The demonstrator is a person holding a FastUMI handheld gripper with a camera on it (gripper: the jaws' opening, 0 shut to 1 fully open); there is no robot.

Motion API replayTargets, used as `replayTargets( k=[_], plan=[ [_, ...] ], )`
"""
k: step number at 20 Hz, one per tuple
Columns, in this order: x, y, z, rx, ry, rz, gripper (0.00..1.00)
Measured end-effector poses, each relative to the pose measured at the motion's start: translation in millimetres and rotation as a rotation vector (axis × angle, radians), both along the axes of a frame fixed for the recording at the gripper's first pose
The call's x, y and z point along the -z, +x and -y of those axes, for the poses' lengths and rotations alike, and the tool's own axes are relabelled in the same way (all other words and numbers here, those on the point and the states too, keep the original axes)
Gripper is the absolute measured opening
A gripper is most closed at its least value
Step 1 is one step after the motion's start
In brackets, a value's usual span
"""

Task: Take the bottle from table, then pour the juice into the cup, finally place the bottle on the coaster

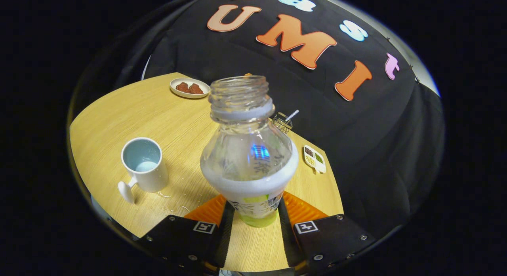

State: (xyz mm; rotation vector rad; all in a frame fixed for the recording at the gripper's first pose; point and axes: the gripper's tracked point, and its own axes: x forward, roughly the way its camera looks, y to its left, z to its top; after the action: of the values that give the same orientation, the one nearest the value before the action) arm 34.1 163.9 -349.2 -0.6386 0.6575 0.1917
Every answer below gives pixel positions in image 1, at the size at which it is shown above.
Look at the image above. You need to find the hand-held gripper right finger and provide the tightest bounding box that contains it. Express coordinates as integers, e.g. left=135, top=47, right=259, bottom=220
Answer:
left=278, top=191, right=377, bottom=274

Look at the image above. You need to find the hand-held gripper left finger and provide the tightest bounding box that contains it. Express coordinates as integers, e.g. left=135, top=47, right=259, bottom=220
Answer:
left=136, top=194, right=236, bottom=274

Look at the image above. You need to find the clear juice bottle green label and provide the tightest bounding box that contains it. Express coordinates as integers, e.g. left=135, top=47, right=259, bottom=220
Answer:
left=200, top=75, right=299, bottom=228

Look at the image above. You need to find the white cup with handle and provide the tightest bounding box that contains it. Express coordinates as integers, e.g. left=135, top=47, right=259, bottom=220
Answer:
left=118, top=137, right=170, bottom=204

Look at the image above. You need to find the white divided dish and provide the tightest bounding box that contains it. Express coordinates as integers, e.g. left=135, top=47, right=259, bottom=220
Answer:
left=303, top=145, right=326, bottom=174

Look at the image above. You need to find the metal mesh holder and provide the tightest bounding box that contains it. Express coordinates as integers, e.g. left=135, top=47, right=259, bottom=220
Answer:
left=273, top=112, right=294, bottom=134

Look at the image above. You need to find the wooden table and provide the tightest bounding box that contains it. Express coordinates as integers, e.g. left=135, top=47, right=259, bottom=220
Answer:
left=69, top=72, right=344, bottom=272

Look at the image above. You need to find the white oval plate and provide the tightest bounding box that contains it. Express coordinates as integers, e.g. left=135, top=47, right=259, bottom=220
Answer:
left=170, top=78, right=211, bottom=99

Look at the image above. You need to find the black backdrop cloth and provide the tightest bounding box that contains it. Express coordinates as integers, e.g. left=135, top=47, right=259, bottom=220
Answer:
left=75, top=0, right=446, bottom=245

